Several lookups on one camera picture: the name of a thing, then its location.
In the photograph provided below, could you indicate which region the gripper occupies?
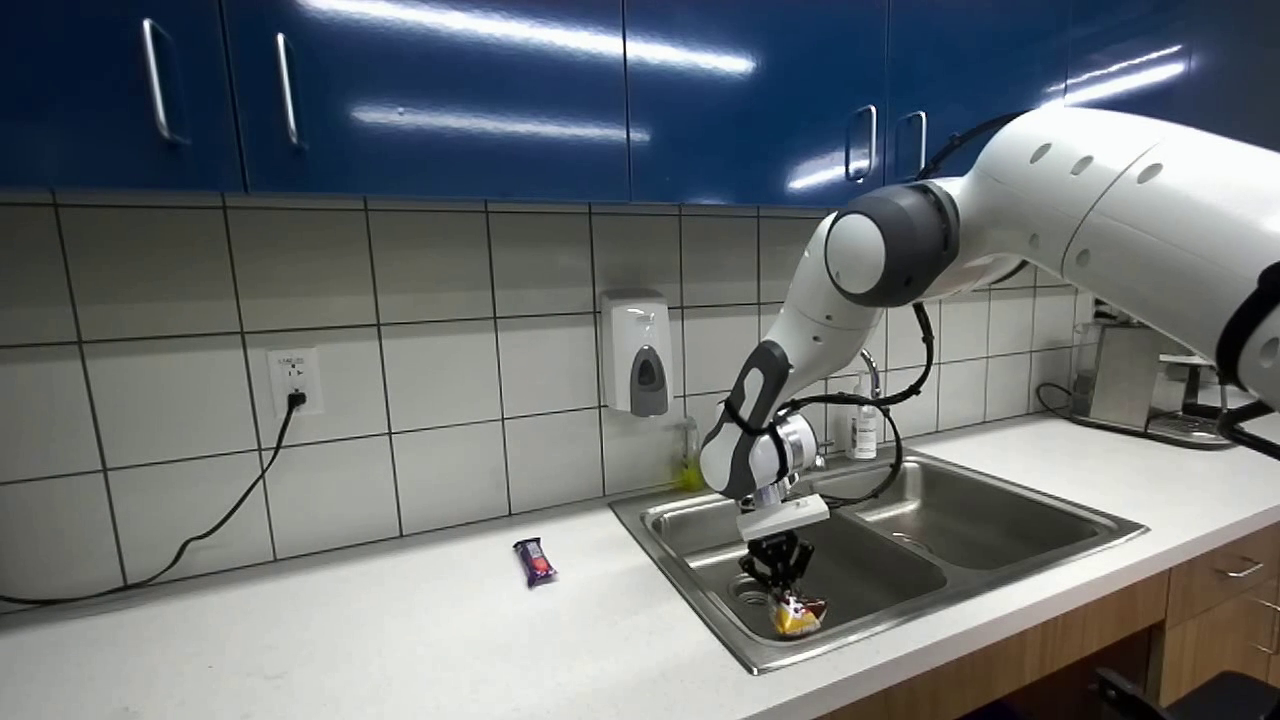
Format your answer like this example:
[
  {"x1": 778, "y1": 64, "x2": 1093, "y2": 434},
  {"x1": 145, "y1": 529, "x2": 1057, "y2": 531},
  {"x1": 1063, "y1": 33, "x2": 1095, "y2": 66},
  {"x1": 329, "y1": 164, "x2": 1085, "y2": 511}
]
[{"x1": 739, "y1": 532, "x2": 817, "y2": 604}]

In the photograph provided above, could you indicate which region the yellow and red snack packet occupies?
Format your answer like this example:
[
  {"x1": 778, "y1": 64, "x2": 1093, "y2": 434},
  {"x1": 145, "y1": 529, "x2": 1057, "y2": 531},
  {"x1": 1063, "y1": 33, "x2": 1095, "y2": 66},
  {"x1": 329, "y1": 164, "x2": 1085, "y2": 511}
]
[{"x1": 769, "y1": 591, "x2": 830, "y2": 640}]

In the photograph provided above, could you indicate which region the purple snack packet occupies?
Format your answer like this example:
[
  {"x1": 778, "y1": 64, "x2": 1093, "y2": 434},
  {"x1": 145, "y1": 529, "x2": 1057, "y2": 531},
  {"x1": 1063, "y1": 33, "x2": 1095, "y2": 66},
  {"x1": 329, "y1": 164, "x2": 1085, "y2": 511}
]
[{"x1": 512, "y1": 536, "x2": 559, "y2": 589}]

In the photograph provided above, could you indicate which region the green dish soap bottle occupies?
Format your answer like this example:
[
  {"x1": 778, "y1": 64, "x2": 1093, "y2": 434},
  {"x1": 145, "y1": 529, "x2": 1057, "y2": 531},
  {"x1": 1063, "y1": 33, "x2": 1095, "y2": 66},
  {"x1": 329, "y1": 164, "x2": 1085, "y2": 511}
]
[{"x1": 677, "y1": 414, "x2": 707, "y2": 492}]

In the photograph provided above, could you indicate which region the white pump bottle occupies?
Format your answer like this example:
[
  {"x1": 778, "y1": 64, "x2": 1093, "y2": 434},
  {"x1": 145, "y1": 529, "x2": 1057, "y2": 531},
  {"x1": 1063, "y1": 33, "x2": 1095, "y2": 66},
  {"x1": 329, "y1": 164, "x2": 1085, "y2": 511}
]
[{"x1": 847, "y1": 374, "x2": 880, "y2": 462}]

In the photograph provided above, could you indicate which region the steel double sink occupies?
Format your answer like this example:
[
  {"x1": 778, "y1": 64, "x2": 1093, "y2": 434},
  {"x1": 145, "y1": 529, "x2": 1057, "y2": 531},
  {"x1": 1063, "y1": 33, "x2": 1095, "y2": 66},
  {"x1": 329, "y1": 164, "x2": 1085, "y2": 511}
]
[{"x1": 609, "y1": 449, "x2": 1150, "y2": 677}]

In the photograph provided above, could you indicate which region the chrome tap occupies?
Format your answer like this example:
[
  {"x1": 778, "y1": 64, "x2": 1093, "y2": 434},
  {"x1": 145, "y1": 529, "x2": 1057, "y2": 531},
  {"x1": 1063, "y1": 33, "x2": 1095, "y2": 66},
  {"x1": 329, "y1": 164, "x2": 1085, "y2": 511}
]
[{"x1": 818, "y1": 347, "x2": 887, "y2": 471}]

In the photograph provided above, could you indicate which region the steel coffee machine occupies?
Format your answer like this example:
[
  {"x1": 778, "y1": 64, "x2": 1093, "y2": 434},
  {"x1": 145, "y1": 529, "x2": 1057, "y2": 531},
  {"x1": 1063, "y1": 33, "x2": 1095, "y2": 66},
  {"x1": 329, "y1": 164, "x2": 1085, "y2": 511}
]
[{"x1": 1068, "y1": 297, "x2": 1243, "y2": 452}]

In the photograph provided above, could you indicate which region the wooden drawer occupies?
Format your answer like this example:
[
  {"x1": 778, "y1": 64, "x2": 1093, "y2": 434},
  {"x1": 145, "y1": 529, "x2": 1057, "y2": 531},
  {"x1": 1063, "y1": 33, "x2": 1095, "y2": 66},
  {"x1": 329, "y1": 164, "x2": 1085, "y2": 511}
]
[
  {"x1": 1164, "y1": 523, "x2": 1280, "y2": 630},
  {"x1": 1158, "y1": 592, "x2": 1280, "y2": 708}
]

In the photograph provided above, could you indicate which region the black office chair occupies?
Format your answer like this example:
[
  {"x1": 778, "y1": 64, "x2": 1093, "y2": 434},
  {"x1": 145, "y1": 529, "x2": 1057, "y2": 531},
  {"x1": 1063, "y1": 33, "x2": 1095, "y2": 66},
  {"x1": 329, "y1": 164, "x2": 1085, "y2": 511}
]
[{"x1": 1088, "y1": 666, "x2": 1280, "y2": 720}]

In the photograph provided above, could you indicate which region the blue cabinet door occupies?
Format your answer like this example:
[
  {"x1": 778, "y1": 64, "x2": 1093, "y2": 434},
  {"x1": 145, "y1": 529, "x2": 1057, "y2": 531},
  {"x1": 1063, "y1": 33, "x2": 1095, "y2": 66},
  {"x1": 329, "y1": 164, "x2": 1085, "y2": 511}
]
[
  {"x1": 621, "y1": 0, "x2": 892, "y2": 208},
  {"x1": 884, "y1": 0, "x2": 1072, "y2": 189},
  {"x1": 1064, "y1": 0, "x2": 1280, "y2": 153},
  {"x1": 220, "y1": 0, "x2": 632, "y2": 203},
  {"x1": 0, "y1": 0, "x2": 247, "y2": 194}
]

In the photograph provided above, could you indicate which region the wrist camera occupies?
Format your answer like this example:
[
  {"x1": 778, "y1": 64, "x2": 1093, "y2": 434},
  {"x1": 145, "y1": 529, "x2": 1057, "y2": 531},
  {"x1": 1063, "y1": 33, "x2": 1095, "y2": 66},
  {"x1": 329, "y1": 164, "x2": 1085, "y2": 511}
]
[{"x1": 736, "y1": 493, "x2": 832, "y2": 544}]

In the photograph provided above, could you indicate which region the white wall soap dispenser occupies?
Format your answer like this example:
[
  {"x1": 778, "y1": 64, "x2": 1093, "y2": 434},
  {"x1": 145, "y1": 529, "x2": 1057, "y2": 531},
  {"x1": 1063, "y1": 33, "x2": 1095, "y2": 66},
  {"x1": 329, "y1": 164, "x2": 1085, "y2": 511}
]
[{"x1": 599, "y1": 288, "x2": 675, "y2": 419}]

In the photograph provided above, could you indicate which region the silver cabinet door handle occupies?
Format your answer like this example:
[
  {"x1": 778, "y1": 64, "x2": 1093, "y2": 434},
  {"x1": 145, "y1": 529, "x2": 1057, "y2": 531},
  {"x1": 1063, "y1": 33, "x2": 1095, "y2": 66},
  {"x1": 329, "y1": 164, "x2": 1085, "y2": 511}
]
[
  {"x1": 843, "y1": 104, "x2": 880, "y2": 185},
  {"x1": 891, "y1": 109, "x2": 930, "y2": 183},
  {"x1": 274, "y1": 31, "x2": 308, "y2": 151},
  {"x1": 140, "y1": 17, "x2": 188, "y2": 148}
]

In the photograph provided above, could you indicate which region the white wall socket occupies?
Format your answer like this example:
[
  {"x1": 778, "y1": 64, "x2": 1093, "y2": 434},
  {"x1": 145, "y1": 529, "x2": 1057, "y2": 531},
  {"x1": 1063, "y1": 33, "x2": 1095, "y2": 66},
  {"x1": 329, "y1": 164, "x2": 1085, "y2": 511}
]
[{"x1": 267, "y1": 346, "x2": 326, "y2": 418}]

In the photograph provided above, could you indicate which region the blue wall cabinet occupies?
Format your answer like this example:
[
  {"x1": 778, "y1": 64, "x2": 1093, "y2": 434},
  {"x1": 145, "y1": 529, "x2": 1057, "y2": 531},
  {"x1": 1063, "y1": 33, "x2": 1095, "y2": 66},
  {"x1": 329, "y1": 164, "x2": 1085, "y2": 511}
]
[{"x1": 0, "y1": 0, "x2": 1280, "y2": 208}]

